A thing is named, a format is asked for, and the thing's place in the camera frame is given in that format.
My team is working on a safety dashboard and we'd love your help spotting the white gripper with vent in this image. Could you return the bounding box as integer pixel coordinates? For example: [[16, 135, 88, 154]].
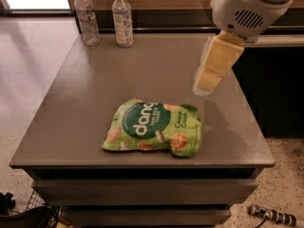
[[193, 0, 293, 96]]

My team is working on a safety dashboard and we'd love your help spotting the green rice chip bag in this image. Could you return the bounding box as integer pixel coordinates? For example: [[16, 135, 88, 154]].
[[102, 99, 201, 158]]

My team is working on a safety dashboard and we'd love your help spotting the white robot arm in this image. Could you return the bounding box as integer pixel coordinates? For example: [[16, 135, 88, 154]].
[[193, 0, 293, 96]]

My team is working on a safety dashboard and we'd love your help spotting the clear bottle blue label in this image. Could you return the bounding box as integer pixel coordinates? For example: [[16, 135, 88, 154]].
[[112, 0, 134, 48]]

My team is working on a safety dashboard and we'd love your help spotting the clear water bottle red label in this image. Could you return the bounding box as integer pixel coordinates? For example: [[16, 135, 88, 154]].
[[74, 0, 101, 46]]

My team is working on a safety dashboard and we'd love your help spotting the black bag on floor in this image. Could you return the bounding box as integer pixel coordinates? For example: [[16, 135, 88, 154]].
[[0, 206, 61, 228]]

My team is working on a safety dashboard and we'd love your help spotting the grey drawer cabinet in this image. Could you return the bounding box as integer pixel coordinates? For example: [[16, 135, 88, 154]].
[[10, 34, 275, 228]]

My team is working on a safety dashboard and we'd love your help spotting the upper grey drawer front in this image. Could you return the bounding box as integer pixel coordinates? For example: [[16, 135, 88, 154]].
[[32, 179, 257, 206]]

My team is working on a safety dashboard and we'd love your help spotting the grey drawer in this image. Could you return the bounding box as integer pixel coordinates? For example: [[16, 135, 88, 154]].
[[63, 210, 231, 227], [32, 179, 257, 206]]

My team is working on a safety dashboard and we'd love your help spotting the lower grey drawer front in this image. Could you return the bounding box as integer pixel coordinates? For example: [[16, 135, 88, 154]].
[[63, 210, 231, 227]]

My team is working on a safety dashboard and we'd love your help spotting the small black floor object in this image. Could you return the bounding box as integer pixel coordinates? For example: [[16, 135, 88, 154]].
[[0, 192, 16, 215]]

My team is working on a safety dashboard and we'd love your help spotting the black white striped tool handle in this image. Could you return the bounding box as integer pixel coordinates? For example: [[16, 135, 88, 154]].
[[247, 204, 303, 228]]

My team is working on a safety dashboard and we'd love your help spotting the black wire basket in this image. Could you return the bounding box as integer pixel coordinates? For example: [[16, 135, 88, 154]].
[[26, 191, 45, 210]]

